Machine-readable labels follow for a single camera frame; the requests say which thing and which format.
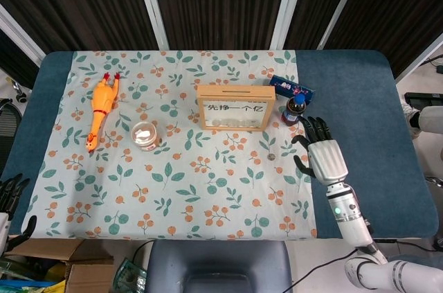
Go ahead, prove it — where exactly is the yellow plastic bag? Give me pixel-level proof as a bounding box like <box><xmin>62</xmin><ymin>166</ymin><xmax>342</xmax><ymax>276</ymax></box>
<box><xmin>43</xmin><ymin>261</ymin><xmax>69</xmax><ymax>293</ymax></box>

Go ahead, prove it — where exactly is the white trouser leg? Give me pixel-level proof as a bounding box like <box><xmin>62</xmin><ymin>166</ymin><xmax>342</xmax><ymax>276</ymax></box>
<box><xmin>418</xmin><ymin>105</ymin><xmax>443</xmax><ymax>133</ymax></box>

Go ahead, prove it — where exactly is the black floor device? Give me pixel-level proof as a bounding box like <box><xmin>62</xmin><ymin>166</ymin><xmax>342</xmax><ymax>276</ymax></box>
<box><xmin>404</xmin><ymin>91</ymin><xmax>443</xmax><ymax>107</ymax></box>

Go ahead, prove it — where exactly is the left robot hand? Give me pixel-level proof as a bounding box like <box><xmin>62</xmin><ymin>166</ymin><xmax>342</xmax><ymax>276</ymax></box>
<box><xmin>0</xmin><ymin>173</ymin><xmax>38</xmax><ymax>256</ymax></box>

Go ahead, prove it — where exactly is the cola bottle with blue cap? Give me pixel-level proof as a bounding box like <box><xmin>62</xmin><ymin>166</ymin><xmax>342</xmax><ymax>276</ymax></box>
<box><xmin>280</xmin><ymin>94</ymin><xmax>307</xmax><ymax>126</ymax></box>

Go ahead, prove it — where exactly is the small cardboard box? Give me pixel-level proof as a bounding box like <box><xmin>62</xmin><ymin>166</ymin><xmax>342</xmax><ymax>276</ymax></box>
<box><xmin>65</xmin><ymin>263</ymin><xmax>115</xmax><ymax>293</ymax></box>

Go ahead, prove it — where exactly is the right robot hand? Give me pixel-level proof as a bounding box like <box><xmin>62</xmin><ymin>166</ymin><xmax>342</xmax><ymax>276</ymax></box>
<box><xmin>291</xmin><ymin>116</ymin><xmax>349</xmax><ymax>185</ymax></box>

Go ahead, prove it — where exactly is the orange rubber chicken toy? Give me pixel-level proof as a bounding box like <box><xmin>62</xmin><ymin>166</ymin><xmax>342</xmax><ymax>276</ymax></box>
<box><xmin>85</xmin><ymin>71</ymin><xmax>122</xmax><ymax>154</ymax></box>

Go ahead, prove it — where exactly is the wooden frame coin bank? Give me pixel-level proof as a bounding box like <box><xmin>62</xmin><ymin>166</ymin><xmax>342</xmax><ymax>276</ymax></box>
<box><xmin>196</xmin><ymin>85</ymin><xmax>277</xmax><ymax>132</ymax></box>

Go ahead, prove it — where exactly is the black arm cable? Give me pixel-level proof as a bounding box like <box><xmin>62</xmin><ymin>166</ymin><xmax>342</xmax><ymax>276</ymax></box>
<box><xmin>292</xmin><ymin>245</ymin><xmax>359</xmax><ymax>287</ymax></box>

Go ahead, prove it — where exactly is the large cardboard box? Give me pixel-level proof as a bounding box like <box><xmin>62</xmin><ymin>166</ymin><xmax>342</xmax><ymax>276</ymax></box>
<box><xmin>10</xmin><ymin>238</ymin><xmax>115</xmax><ymax>267</ymax></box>

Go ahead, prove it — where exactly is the white sneaker on foot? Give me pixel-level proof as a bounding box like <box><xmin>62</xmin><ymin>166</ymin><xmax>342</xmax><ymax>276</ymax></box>
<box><xmin>408</xmin><ymin>100</ymin><xmax>423</xmax><ymax>139</ymax></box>

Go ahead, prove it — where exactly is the floral print tablecloth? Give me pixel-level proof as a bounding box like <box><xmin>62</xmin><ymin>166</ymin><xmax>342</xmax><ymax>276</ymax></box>
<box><xmin>26</xmin><ymin>50</ymin><xmax>318</xmax><ymax>240</ymax></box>

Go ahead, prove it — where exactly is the black mesh office chair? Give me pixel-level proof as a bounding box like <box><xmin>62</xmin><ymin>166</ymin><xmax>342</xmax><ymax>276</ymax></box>
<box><xmin>0</xmin><ymin>97</ymin><xmax>24</xmax><ymax>176</ymax></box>

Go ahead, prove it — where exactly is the green plastic bag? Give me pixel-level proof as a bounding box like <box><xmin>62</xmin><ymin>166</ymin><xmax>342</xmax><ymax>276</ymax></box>
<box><xmin>113</xmin><ymin>258</ymin><xmax>148</xmax><ymax>293</ymax></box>

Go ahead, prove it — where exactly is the blue tissue pack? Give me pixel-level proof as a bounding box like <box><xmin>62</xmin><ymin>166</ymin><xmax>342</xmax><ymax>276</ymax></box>
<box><xmin>269</xmin><ymin>74</ymin><xmax>316</xmax><ymax>104</ymax></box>

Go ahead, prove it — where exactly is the clear plastic cup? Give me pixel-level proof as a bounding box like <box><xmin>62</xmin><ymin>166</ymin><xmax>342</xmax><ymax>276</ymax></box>
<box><xmin>130</xmin><ymin>121</ymin><xmax>163</xmax><ymax>152</ymax></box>

